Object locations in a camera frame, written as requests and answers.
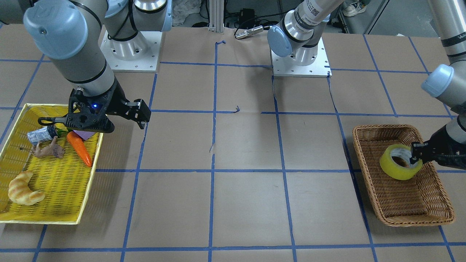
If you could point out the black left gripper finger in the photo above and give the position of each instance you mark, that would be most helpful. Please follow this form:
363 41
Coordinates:
415 161

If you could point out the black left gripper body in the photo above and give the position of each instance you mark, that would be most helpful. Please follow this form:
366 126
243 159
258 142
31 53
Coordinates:
445 147

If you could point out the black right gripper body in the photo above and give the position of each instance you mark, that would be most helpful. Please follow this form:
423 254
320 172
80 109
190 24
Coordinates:
115 102

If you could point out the yellow tape roll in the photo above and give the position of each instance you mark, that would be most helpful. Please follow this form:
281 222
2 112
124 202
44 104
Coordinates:
395 162

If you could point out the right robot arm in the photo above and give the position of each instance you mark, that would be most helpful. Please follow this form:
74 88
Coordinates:
67 32

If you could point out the purple foam block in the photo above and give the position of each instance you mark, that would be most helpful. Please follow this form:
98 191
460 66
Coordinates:
85 135

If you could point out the orange toy carrot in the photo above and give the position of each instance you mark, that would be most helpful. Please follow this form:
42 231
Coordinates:
78 145

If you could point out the green toy leaf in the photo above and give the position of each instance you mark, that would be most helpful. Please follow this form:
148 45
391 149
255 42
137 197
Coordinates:
62 132

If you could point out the brown wicker basket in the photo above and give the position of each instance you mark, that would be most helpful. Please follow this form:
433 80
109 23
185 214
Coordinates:
402 194

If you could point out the brown toy animal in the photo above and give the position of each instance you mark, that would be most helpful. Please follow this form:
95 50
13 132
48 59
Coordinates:
53 149

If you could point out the small labelled bottle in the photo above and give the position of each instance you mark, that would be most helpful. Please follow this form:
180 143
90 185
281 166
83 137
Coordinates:
43 134

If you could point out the yellow woven basket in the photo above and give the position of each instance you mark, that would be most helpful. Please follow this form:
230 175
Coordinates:
66 182

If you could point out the toy croissant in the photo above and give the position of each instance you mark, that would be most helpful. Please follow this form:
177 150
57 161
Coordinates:
19 191

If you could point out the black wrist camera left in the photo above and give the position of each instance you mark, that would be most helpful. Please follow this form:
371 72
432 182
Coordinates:
418 149

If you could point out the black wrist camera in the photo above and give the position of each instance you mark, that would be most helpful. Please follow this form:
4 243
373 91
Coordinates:
137 111
418 149

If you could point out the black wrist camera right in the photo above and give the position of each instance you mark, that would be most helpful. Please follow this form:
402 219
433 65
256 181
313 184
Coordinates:
137 111

